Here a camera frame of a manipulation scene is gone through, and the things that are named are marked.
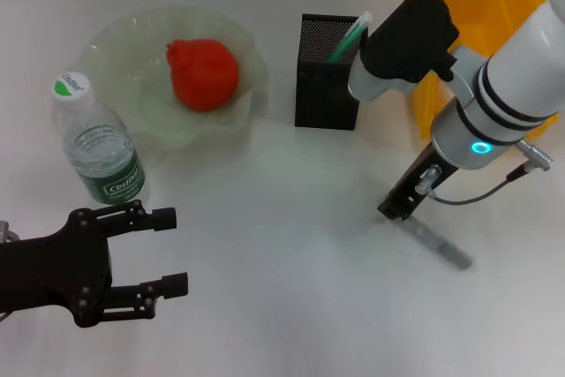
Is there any clear glass fruit plate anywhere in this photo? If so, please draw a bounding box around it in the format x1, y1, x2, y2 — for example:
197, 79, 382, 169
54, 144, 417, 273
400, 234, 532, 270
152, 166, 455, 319
79, 5, 270, 153

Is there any grey marker pen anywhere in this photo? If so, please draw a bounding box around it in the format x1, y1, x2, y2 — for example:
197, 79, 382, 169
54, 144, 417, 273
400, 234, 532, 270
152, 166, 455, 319
379, 215, 473, 270

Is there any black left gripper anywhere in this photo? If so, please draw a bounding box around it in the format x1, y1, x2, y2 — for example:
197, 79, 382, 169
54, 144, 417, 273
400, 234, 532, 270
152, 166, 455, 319
0, 200, 190, 328

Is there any grey right gripper cable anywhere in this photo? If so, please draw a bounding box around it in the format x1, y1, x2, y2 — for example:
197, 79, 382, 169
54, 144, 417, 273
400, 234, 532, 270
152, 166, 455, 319
414, 138, 555, 205

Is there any black mesh pen holder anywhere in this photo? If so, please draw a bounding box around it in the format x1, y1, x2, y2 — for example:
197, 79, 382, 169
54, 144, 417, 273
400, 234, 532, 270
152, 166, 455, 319
294, 13, 369, 132

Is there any clear green-label water bottle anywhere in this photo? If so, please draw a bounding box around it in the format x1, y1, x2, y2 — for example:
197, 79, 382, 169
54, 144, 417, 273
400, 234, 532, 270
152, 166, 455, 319
50, 70, 149, 206

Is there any green utility knife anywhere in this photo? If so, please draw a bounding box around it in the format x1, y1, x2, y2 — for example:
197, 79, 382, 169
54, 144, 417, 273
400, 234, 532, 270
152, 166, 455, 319
325, 11, 374, 64

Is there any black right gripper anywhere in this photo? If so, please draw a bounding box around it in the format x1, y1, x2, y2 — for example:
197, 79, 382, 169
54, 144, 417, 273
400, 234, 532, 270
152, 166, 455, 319
377, 142, 461, 222

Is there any red-orange fruit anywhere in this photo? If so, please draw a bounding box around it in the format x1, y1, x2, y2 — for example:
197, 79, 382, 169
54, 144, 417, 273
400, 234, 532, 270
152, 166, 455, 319
165, 38, 241, 112

